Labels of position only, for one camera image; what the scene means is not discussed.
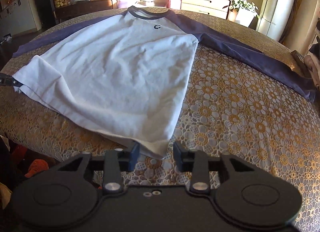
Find light wooden media console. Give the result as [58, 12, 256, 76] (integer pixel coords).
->
[90, 0, 232, 20]

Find red garment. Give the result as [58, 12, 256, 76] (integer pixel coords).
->
[10, 144, 28, 164]

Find dark wooden sideboard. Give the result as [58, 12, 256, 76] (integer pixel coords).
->
[54, 0, 118, 24]

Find white planter pot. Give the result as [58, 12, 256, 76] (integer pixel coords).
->
[235, 7, 255, 28]

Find yellow floral lace tablecloth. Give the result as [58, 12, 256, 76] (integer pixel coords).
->
[0, 7, 320, 232]

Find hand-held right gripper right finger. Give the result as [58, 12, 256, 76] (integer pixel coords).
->
[173, 141, 262, 194]

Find black refrigerator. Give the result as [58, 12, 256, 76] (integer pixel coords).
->
[34, 0, 57, 31]

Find white wall cabinets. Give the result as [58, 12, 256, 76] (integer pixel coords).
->
[0, 0, 38, 38]

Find orange knit garment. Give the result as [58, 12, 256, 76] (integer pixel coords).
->
[24, 158, 50, 178]

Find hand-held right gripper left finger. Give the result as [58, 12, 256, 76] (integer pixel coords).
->
[52, 142, 140, 194]

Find white standing air conditioner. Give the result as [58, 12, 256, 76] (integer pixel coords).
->
[255, 0, 300, 44]

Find white purple raglan shirt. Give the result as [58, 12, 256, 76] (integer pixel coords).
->
[12, 6, 317, 160]

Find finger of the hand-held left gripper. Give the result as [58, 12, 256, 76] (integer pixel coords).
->
[0, 72, 23, 90]

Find stack of folded clothes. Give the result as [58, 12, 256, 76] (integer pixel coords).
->
[304, 41, 320, 85]

